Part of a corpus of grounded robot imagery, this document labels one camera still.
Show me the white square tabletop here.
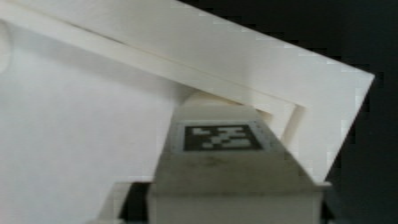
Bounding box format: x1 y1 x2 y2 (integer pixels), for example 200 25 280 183
0 0 374 224

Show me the white table leg with tag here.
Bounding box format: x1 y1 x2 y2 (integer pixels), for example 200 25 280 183
147 92 323 224

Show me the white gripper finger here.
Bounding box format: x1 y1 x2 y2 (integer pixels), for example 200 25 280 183
86 182 150 224

